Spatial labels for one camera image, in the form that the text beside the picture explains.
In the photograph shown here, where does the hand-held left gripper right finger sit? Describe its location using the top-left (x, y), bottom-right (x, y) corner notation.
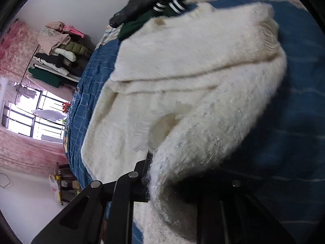
top-left (195, 176), bottom-right (296, 244)

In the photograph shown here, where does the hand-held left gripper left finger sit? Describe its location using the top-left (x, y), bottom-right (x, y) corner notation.
top-left (31, 149), bottom-right (155, 244)

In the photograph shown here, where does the white fluffy sweater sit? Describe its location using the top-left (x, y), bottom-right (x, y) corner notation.
top-left (81, 1), bottom-right (288, 244)

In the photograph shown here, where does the pile of folded clothes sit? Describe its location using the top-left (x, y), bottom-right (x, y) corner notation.
top-left (27, 21), bottom-right (94, 89)

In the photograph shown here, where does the blue quilted bed cover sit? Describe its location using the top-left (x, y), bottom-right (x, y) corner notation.
top-left (63, 0), bottom-right (325, 244)

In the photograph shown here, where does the wooden chair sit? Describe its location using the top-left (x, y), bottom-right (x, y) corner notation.
top-left (52, 163), bottom-right (82, 206)

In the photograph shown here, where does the white plastic bag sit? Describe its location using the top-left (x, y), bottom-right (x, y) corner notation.
top-left (48, 174), bottom-right (60, 194)

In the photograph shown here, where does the window with metal bars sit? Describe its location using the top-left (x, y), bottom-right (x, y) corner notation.
top-left (0, 77), bottom-right (74, 141)

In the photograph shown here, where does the pink floral curtain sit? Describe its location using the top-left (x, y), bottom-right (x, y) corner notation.
top-left (0, 22), bottom-right (67, 174)

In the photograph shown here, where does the dark green striped-cuff garment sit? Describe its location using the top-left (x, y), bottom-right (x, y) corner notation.
top-left (117, 0), bottom-right (189, 41)

